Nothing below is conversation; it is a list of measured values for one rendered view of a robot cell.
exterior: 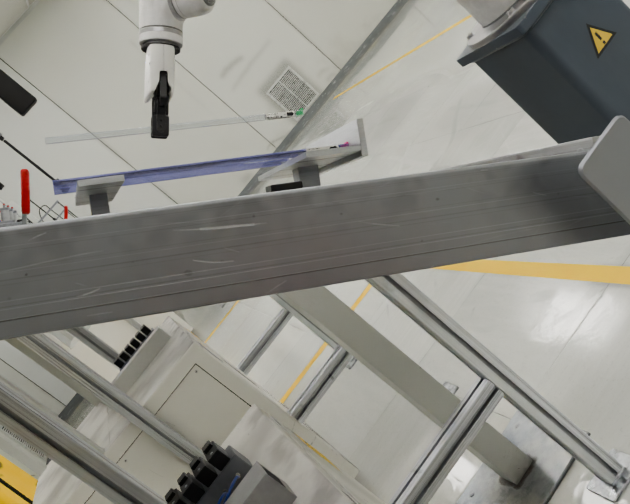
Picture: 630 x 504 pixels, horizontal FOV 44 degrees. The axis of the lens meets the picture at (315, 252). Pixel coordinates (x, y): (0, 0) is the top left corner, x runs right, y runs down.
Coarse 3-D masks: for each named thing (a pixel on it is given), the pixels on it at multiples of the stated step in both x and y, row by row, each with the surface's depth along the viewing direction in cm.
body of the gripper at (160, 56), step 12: (144, 48) 150; (156, 48) 146; (168, 48) 147; (156, 60) 146; (168, 60) 146; (156, 72) 145; (168, 72) 146; (156, 84) 145; (144, 96) 152; (156, 96) 149
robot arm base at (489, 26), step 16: (464, 0) 118; (480, 0) 116; (496, 0) 115; (512, 0) 115; (528, 0) 112; (480, 16) 119; (496, 16) 117; (512, 16) 113; (480, 32) 122; (496, 32) 115
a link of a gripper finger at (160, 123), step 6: (162, 108) 147; (162, 114) 148; (156, 120) 149; (162, 120) 148; (168, 120) 149; (156, 126) 149; (162, 126) 148; (168, 126) 149; (156, 132) 149; (162, 132) 149; (168, 132) 149
